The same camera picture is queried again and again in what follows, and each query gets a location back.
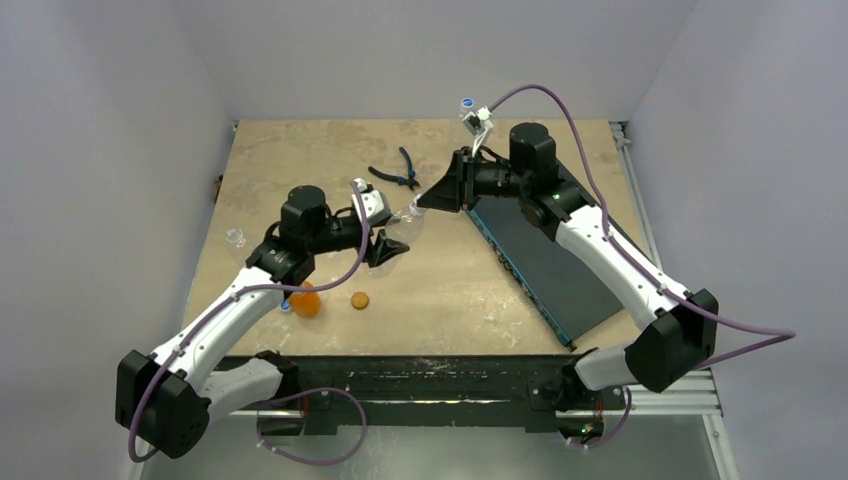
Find clear plastic bottle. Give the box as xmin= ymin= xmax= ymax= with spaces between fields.
xmin=449 ymin=98 xmax=475 ymax=149

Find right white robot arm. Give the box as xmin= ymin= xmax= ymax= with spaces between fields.
xmin=416 ymin=122 xmax=719 ymax=407

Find dark network switch box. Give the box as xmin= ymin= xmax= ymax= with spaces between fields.
xmin=467 ymin=184 xmax=622 ymax=351

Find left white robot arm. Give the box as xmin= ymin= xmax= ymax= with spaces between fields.
xmin=115 ymin=178 xmax=409 ymax=463

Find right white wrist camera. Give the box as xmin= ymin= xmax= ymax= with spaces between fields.
xmin=464 ymin=106 xmax=494 ymax=157

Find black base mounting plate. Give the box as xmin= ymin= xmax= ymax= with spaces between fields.
xmin=249 ymin=353 xmax=626 ymax=441

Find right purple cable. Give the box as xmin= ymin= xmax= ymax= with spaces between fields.
xmin=486 ymin=84 xmax=798 ymax=369

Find orange juice bottle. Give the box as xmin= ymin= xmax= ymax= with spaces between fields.
xmin=288 ymin=291 xmax=322 ymax=319

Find blue handled pliers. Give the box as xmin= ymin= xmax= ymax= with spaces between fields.
xmin=367 ymin=146 xmax=421 ymax=192

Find orange bottle cap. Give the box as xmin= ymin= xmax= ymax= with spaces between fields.
xmin=350 ymin=291 xmax=370 ymax=310

